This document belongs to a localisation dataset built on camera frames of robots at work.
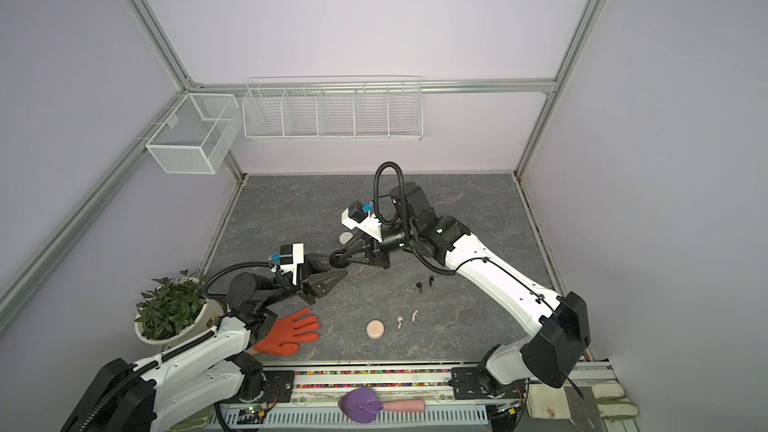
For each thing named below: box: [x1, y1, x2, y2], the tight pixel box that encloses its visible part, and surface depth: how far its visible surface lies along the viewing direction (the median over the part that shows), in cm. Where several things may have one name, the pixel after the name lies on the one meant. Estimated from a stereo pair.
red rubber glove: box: [253, 308, 321, 356], surface depth 82 cm
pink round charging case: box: [366, 320, 385, 339], surface depth 83 cm
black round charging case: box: [329, 249, 351, 269], surface depth 64 cm
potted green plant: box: [134, 269, 228, 351], surface depth 72 cm
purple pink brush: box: [338, 387, 426, 424], surface depth 72 cm
